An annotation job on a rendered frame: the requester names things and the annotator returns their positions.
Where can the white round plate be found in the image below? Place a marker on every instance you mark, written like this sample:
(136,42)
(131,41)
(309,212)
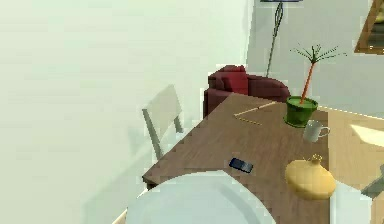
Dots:
(196,203)

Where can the white dining chair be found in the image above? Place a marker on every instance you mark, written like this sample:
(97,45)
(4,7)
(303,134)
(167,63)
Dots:
(163,113)

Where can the brown wooden dining table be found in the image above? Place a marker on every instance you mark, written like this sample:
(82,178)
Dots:
(233,143)

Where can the dark red armchair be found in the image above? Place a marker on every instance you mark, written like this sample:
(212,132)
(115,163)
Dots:
(240,85)

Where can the short yellow pencil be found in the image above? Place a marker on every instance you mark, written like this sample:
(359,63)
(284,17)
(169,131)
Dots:
(249,120)

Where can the long pale pencil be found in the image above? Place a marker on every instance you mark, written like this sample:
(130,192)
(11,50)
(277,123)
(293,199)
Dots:
(255,109)

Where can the dark blue phone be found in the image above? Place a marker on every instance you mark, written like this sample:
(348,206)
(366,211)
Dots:
(241,165)

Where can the potted plant in green pot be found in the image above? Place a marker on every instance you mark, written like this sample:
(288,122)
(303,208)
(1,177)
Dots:
(300,108)

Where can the grey floor lamp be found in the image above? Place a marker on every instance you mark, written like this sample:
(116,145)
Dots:
(275,36)

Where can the grey mug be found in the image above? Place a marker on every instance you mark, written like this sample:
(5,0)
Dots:
(313,130)

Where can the wooden framed picture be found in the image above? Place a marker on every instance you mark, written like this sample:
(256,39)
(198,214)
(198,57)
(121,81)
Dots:
(371,30)

